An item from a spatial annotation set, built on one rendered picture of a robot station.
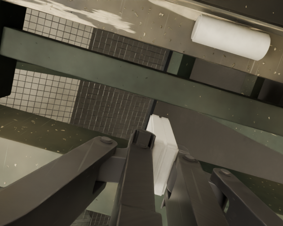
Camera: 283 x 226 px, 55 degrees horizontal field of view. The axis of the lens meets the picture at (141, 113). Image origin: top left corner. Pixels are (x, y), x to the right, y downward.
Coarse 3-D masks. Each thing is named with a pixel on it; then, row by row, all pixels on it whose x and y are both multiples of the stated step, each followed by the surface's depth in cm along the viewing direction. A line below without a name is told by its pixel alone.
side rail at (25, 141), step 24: (0, 120) 34; (24, 120) 36; (48, 120) 39; (0, 144) 30; (24, 144) 30; (48, 144) 31; (72, 144) 33; (120, 144) 38; (0, 168) 30; (24, 168) 30; (264, 192) 36
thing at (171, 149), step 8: (160, 120) 20; (168, 120) 21; (168, 128) 18; (168, 136) 16; (168, 144) 15; (176, 144) 15; (168, 152) 15; (176, 152) 15; (168, 160) 15; (160, 168) 15; (168, 168) 15; (160, 176) 15; (168, 176) 15; (160, 184) 15; (160, 192) 15
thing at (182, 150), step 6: (180, 150) 17; (186, 150) 17; (174, 162) 15; (174, 168) 14; (174, 174) 14; (210, 174) 14; (168, 180) 15; (174, 180) 14; (210, 180) 14; (168, 186) 15; (216, 186) 13; (216, 192) 13; (222, 192) 13; (222, 198) 13; (222, 204) 14; (222, 210) 14
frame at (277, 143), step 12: (180, 60) 139; (192, 60) 142; (168, 72) 146; (180, 72) 141; (252, 84) 172; (252, 96) 174; (216, 120) 114; (240, 132) 103; (252, 132) 99; (264, 132) 95; (264, 144) 94; (276, 144) 91
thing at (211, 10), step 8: (168, 0) 30; (176, 0) 29; (184, 0) 28; (192, 0) 27; (192, 8) 30; (200, 8) 29; (208, 8) 28; (216, 8) 27; (224, 16) 30; (232, 16) 29; (240, 16) 28; (248, 24) 30; (256, 24) 29; (264, 24) 28; (272, 32) 31; (280, 32) 30
